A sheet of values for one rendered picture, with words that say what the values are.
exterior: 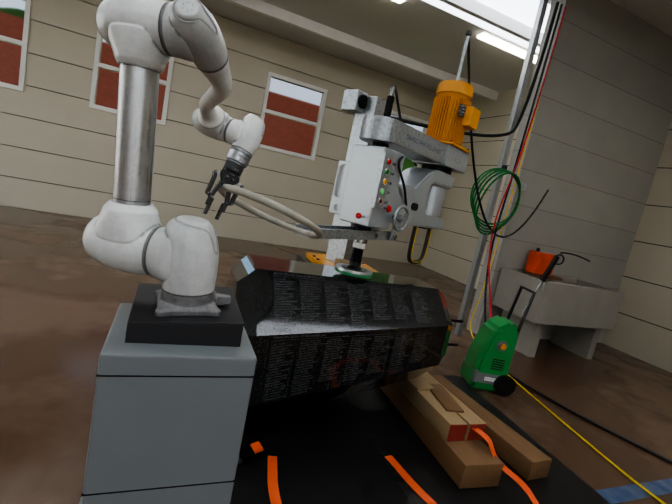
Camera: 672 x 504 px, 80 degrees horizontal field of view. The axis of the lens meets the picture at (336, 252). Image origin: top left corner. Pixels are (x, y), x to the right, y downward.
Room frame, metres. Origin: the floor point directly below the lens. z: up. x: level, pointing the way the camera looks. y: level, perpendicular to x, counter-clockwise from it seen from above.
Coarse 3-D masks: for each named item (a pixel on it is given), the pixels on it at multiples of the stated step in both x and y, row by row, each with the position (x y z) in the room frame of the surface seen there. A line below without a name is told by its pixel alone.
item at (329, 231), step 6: (306, 228) 1.97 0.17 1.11; (324, 228) 2.06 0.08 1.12; (330, 228) 2.10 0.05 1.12; (336, 228) 2.14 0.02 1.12; (342, 228) 2.17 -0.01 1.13; (348, 228) 2.21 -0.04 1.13; (372, 228) 2.38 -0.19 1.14; (378, 228) 2.43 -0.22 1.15; (300, 234) 1.89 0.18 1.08; (324, 234) 1.91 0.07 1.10; (330, 234) 1.94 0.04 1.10; (336, 234) 1.97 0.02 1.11; (342, 234) 2.01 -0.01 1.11; (348, 234) 2.05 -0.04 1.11; (354, 234) 2.08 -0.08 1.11; (360, 234) 2.12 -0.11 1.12; (366, 234) 2.16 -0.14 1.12; (372, 234) 2.20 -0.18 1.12; (378, 234) 2.25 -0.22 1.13; (384, 234) 2.29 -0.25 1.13
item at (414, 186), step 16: (400, 160) 2.17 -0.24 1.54; (400, 176) 2.21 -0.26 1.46; (416, 176) 2.49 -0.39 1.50; (432, 176) 2.51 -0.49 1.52; (448, 176) 2.66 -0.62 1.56; (400, 192) 2.27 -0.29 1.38; (416, 192) 2.40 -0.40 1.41; (416, 208) 2.43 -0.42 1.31; (416, 224) 2.46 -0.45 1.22; (432, 224) 2.62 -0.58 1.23
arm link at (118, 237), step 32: (128, 0) 1.08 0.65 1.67; (160, 0) 1.10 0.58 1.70; (128, 32) 1.07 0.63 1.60; (128, 64) 1.10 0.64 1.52; (160, 64) 1.13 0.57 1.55; (128, 96) 1.10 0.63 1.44; (128, 128) 1.11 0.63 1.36; (128, 160) 1.12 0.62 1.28; (128, 192) 1.13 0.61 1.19; (96, 224) 1.12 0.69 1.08; (128, 224) 1.11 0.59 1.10; (160, 224) 1.21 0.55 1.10; (96, 256) 1.12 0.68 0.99; (128, 256) 1.11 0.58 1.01
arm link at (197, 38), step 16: (176, 0) 1.05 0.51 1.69; (192, 0) 1.05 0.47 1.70; (160, 16) 1.07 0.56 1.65; (176, 16) 1.04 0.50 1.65; (192, 16) 1.04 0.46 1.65; (208, 16) 1.08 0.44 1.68; (160, 32) 1.08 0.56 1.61; (176, 32) 1.07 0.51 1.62; (192, 32) 1.06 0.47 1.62; (208, 32) 1.08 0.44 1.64; (176, 48) 1.10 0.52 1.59; (192, 48) 1.10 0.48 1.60; (208, 48) 1.11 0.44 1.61; (224, 48) 1.17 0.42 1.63; (208, 64) 1.16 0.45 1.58; (224, 64) 1.20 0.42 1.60
